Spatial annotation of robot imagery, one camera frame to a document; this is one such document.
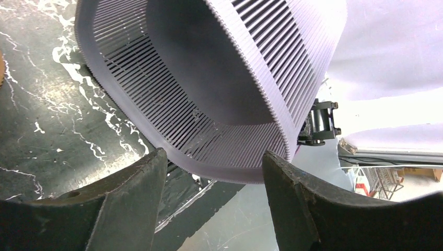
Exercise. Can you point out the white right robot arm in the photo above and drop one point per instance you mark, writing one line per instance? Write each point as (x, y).
(406, 123)

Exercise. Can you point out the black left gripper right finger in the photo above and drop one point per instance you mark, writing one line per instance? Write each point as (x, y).
(309, 213)

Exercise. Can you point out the orange slatted waste bin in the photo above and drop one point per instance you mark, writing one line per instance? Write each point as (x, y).
(2, 69)

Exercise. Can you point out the grey slatted waste bin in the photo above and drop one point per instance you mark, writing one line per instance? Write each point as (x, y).
(216, 83)

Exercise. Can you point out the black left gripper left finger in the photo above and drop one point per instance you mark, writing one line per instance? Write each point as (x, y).
(118, 212)

